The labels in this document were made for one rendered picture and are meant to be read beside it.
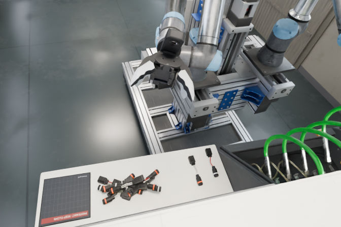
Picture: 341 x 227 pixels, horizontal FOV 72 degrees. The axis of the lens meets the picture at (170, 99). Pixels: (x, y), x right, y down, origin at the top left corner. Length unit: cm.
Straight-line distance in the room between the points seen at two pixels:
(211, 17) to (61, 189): 79
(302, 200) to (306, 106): 268
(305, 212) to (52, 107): 232
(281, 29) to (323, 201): 107
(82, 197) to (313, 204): 74
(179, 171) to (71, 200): 40
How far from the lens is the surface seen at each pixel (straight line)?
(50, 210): 95
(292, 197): 38
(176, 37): 57
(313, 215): 39
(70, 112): 241
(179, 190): 94
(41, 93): 264
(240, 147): 113
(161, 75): 63
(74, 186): 96
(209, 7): 85
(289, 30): 137
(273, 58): 144
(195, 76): 117
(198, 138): 198
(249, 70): 152
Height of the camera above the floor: 186
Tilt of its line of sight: 49 degrees down
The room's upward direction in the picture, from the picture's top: 10 degrees clockwise
